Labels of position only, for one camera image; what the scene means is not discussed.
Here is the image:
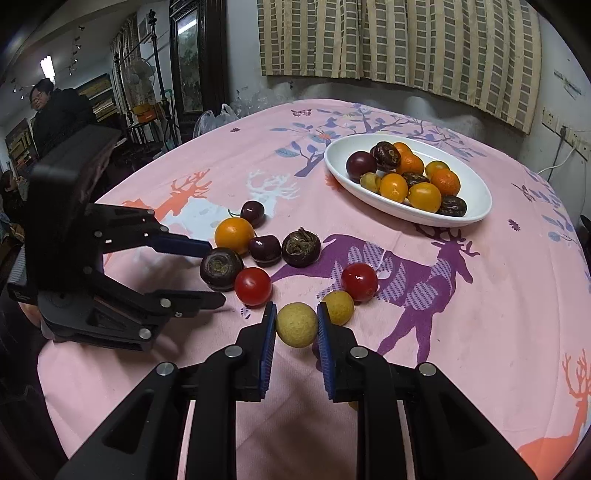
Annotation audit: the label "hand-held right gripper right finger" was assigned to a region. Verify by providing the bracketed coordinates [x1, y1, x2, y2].
[316, 302, 539, 480]

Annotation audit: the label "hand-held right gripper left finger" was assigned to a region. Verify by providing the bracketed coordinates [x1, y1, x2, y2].
[55, 300, 279, 480]

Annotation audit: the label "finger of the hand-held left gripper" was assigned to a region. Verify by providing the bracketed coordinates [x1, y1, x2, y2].
[85, 268, 228, 322]
[88, 203, 214, 260]

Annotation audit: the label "dark red plum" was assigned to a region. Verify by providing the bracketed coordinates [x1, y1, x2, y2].
[346, 151, 378, 182]

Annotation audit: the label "white oval plate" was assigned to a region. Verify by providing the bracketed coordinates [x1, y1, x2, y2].
[323, 134, 493, 227]

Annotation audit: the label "red cherry tomato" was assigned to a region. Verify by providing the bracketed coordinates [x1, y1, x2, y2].
[235, 267, 273, 306]
[341, 263, 379, 303]

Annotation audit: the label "dark red cherry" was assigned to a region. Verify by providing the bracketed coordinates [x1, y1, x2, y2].
[248, 234, 282, 267]
[228, 200, 267, 228]

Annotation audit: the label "framed canvas painting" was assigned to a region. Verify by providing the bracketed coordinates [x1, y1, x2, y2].
[76, 73, 117, 122]
[4, 117, 38, 169]

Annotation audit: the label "clear plastic bag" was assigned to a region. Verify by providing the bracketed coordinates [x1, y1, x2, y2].
[193, 88, 243, 138]

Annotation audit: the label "pink deer print tablecloth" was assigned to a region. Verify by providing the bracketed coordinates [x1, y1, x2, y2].
[37, 98, 591, 480]

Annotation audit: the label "white standing fan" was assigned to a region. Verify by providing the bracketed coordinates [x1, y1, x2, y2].
[124, 57, 156, 87]

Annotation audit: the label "black light stand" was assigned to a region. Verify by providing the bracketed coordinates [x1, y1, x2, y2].
[112, 9, 186, 141]

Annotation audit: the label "dark wooden framed painting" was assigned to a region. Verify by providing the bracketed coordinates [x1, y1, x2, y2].
[168, 0, 228, 126]

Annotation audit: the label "beige checked curtain panel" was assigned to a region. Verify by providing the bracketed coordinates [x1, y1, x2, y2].
[360, 0, 542, 136]
[257, 0, 368, 80]

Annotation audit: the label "white power cable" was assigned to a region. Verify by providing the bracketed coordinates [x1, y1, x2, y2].
[536, 133, 574, 179]

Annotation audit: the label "white wall sockets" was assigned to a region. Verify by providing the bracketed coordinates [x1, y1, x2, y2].
[540, 107, 591, 161]

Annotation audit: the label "paper wall label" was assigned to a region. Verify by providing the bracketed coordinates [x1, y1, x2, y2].
[553, 69, 583, 100]

